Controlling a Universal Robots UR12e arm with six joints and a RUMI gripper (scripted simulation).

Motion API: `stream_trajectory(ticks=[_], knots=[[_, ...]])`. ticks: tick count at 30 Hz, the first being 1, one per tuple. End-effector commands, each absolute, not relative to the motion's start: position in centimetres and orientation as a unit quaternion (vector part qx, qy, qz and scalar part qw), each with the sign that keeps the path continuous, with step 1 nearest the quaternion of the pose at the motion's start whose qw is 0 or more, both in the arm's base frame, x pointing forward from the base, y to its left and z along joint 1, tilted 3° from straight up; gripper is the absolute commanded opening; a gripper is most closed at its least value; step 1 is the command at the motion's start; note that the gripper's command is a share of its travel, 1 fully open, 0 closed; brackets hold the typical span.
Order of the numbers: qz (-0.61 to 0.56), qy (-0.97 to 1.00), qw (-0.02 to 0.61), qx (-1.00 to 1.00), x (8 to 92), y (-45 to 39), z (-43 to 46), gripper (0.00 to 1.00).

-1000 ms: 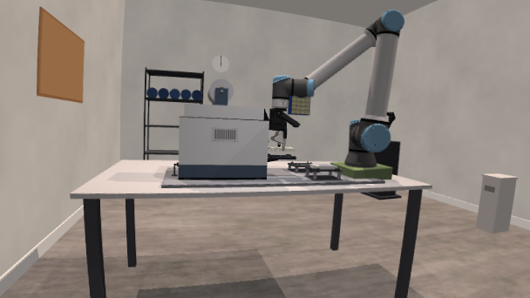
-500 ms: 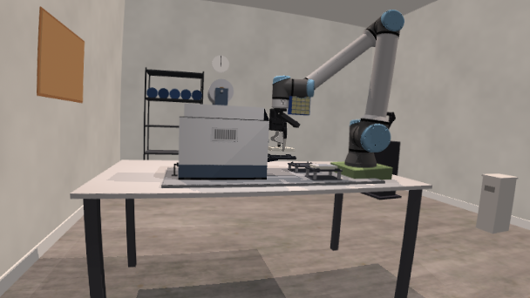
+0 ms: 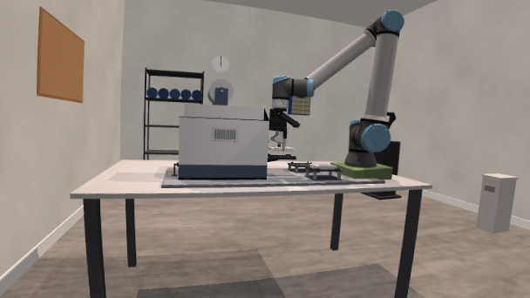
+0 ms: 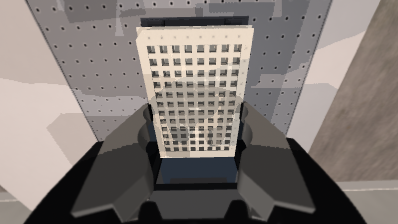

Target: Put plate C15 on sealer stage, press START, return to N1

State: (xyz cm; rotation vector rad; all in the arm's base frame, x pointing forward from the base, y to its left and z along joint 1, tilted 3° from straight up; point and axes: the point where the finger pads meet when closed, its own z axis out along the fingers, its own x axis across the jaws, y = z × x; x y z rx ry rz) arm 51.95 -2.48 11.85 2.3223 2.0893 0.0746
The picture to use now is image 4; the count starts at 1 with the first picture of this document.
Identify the cream well plate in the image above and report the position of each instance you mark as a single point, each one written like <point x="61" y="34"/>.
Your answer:
<point x="195" y="80"/>

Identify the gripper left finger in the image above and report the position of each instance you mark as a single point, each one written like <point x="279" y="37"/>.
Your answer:
<point x="108" y="184"/>

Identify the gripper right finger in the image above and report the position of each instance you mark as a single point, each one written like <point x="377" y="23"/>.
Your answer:
<point x="280" y="181"/>

